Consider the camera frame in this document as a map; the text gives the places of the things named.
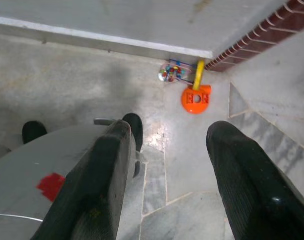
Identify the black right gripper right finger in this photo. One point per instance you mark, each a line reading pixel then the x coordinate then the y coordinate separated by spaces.
pixel 254 187

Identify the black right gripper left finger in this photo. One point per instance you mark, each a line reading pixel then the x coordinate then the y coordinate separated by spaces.
pixel 96 187

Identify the grey robot right leg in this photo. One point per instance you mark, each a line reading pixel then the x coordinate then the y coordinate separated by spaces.
pixel 29 170

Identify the black robot right foot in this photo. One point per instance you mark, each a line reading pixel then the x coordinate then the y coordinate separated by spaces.
pixel 135 125

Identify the black robot foot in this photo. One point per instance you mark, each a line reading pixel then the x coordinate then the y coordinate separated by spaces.
pixel 135 125
pixel 33 130

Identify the black robot left foot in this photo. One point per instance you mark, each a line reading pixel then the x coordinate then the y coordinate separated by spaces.
pixel 33 130

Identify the orange and yellow plastic toy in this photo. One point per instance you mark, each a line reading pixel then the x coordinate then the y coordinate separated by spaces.
pixel 189 105

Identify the colourful bead toy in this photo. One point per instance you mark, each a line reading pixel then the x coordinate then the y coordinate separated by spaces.
pixel 170 71

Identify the grey skirting board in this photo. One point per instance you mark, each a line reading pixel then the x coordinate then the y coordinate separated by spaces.
pixel 91 37

